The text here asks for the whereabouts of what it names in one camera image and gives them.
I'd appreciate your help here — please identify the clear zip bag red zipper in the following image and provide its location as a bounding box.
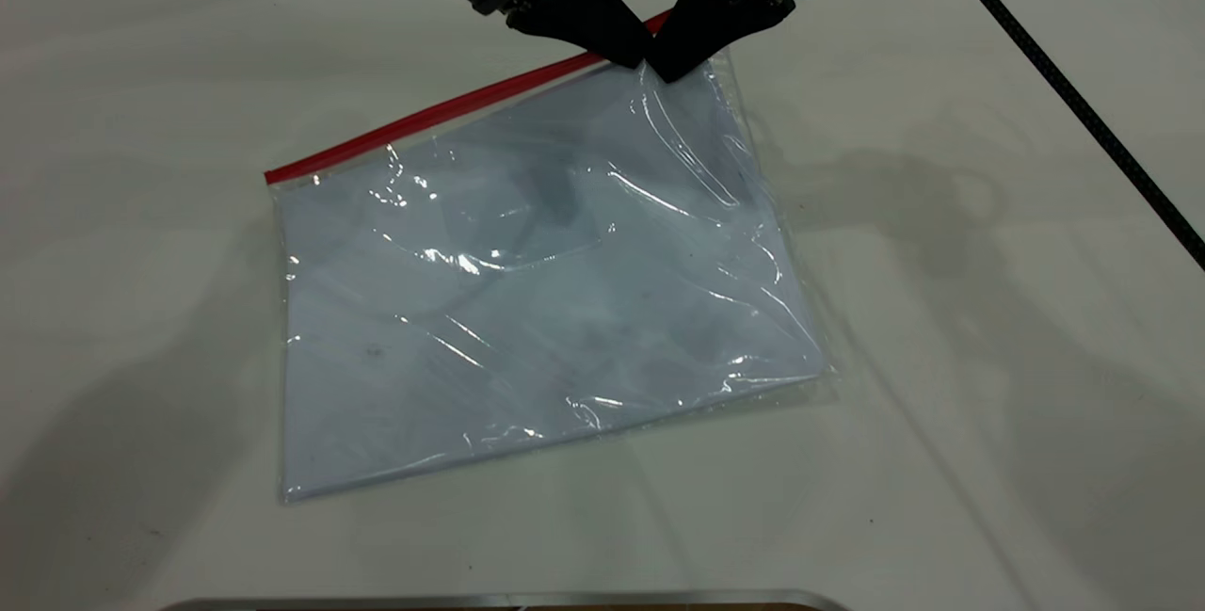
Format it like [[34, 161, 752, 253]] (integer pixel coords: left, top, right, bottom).
[[264, 10, 839, 506]]

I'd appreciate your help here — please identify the silver metal bar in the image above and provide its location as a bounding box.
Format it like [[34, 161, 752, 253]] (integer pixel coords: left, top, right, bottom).
[[160, 589, 848, 611]]

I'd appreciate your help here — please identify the black braided cable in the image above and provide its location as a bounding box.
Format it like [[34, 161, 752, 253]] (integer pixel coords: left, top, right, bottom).
[[885, 0, 1205, 271]]

